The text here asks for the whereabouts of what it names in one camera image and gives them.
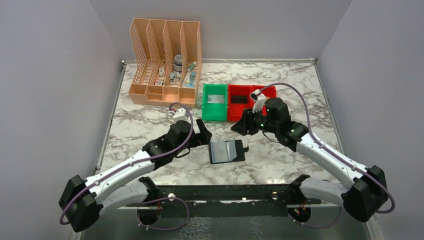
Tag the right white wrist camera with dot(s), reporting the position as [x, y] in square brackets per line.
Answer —
[258, 99]

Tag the blue packaged item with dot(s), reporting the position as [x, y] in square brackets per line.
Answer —
[190, 77]

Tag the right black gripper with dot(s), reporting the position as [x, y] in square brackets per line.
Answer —
[245, 124]

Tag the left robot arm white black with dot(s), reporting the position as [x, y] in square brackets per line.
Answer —
[84, 200]

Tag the light blue card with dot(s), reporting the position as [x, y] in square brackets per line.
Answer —
[223, 152]

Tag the silver card in green bin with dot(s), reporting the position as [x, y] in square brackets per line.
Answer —
[216, 99]

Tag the green plastic bin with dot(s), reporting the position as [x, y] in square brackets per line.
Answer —
[214, 112]

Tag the black leather card holder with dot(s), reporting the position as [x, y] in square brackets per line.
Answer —
[240, 149]

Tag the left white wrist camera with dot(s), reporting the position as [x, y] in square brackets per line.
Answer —
[181, 114]

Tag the black card in red bin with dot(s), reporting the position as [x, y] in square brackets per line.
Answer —
[239, 99]

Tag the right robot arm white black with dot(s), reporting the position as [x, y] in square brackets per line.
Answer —
[361, 190]

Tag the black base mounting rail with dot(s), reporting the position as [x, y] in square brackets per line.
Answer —
[215, 201]

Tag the peach plastic file organizer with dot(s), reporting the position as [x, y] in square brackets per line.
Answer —
[155, 43]

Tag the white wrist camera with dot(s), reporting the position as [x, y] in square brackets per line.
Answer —
[181, 114]
[258, 99]

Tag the round grey tin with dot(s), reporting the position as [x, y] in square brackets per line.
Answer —
[178, 63]

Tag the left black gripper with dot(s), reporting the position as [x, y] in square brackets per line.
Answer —
[197, 138]

